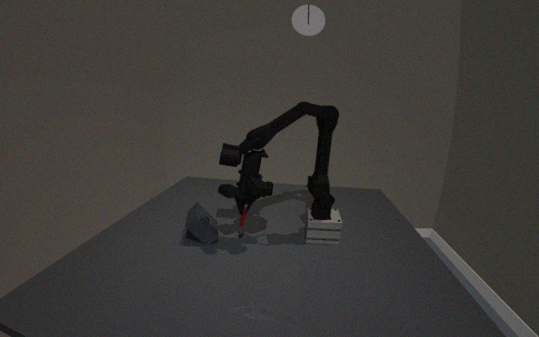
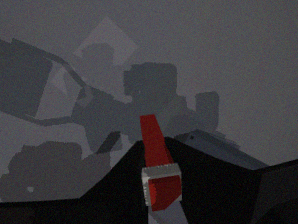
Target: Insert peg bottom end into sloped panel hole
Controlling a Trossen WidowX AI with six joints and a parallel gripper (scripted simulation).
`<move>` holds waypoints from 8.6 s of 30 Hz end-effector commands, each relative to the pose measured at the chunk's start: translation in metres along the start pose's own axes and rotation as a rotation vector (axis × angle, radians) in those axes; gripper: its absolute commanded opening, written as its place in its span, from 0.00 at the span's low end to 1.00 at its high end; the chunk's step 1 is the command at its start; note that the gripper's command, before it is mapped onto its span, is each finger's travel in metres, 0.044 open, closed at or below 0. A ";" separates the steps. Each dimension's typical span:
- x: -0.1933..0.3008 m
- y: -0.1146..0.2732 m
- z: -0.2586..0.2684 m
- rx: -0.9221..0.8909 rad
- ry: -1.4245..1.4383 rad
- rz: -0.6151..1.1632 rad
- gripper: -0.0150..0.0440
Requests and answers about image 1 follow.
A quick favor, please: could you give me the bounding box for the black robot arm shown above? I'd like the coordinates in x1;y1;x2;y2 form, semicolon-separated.
219;102;339;220

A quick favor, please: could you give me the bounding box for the grey flat panel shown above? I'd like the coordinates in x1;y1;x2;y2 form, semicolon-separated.
184;202;219;246

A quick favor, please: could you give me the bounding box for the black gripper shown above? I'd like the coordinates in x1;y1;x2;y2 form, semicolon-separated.
218;168;261;215

